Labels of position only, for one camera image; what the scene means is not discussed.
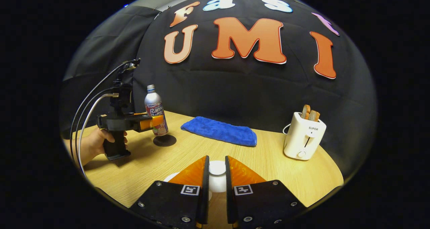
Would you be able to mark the black backdrop cloth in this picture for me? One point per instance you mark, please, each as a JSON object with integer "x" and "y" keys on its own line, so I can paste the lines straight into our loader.
{"x": 235, "y": 88}

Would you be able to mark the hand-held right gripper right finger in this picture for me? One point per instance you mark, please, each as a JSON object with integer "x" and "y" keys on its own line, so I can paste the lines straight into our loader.
{"x": 229, "y": 202}

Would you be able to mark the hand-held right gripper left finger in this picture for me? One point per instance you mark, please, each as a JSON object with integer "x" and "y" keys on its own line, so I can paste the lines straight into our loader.
{"x": 205, "y": 202}

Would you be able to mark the dark round coaster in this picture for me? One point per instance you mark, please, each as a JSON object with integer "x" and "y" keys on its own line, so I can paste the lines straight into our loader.
{"x": 164, "y": 141}

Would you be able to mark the silver water bottle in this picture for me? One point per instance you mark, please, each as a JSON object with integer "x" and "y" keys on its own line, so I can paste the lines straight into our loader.
{"x": 154, "y": 103}

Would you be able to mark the blue towel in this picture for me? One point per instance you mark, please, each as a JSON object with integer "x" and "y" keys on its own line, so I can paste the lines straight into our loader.
{"x": 218, "y": 131}

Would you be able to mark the toast slice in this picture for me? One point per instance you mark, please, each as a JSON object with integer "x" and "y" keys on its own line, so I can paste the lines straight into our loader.
{"x": 314, "y": 116}
{"x": 305, "y": 112}

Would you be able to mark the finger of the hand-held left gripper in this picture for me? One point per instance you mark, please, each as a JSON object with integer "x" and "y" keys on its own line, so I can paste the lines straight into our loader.
{"x": 151, "y": 122}

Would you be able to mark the white teacup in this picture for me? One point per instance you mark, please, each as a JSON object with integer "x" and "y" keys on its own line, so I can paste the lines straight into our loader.
{"x": 170, "y": 177}

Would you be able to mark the white toaster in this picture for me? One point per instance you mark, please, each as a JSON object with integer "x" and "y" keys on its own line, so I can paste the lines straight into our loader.
{"x": 302, "y": 138}

